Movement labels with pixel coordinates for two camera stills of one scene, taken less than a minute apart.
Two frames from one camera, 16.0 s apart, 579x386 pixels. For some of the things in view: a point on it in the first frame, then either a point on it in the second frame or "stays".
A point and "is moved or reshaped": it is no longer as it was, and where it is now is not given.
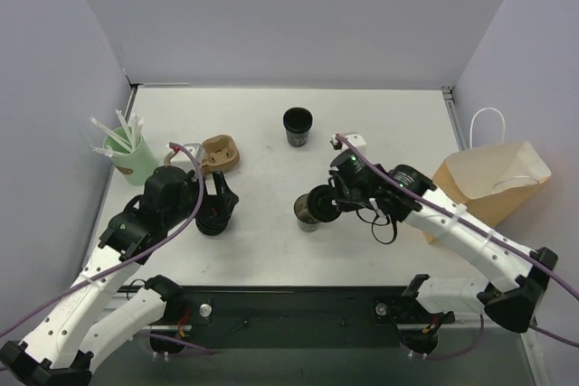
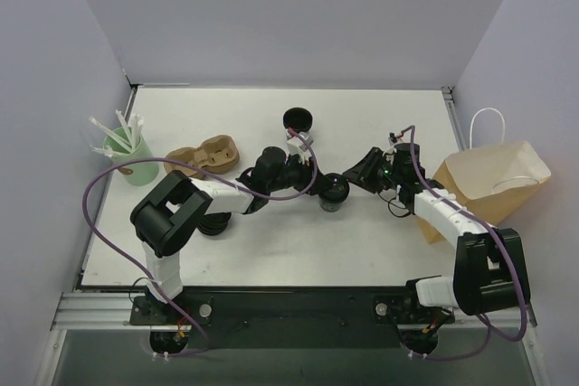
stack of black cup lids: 212,221 stays
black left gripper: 217,199 to 314,179
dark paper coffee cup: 305,221 is moved or reshaped
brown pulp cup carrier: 220,153 stays
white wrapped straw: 136,125 stays
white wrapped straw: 111,135 stays
